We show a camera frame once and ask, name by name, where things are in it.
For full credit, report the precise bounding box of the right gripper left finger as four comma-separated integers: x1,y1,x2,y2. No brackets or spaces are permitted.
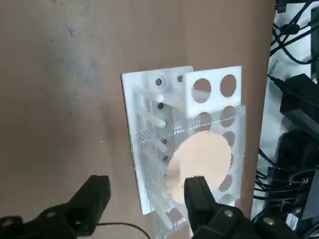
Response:
0,175,112,239

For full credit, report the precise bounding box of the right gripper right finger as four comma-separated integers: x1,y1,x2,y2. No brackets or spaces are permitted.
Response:
184,176,308,239

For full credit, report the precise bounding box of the white test tube rack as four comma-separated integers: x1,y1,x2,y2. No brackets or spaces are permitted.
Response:
121,65,248,239

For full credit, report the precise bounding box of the black power adaptor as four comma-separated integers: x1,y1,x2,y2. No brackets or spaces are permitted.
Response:
276,131,319,180
279,73,319,135

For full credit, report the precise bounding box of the thin black wire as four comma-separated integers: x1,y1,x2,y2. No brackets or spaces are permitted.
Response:
95,215,152,239

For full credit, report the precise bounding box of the black cable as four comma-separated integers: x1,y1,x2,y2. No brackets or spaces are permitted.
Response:
271,9,319,66

